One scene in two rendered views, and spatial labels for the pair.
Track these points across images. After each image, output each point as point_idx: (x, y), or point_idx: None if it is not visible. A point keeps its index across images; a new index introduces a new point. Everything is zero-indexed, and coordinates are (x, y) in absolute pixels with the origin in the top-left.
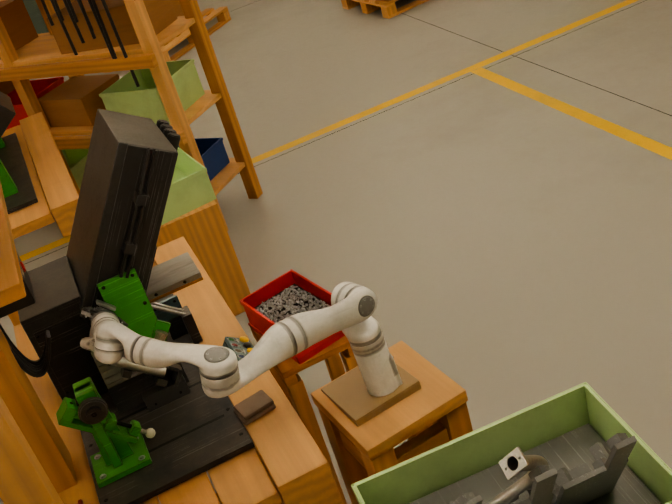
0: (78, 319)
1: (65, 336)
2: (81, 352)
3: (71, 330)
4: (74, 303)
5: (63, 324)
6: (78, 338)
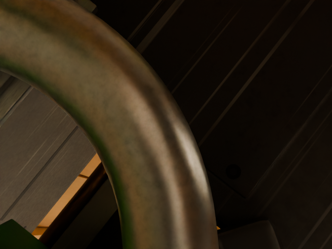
0: (239, 157)
1: (249, 43)
2: (131, 4)
3: (239, 85)
4: (311, 236)
5: (297, 98)
6: (182, 61)
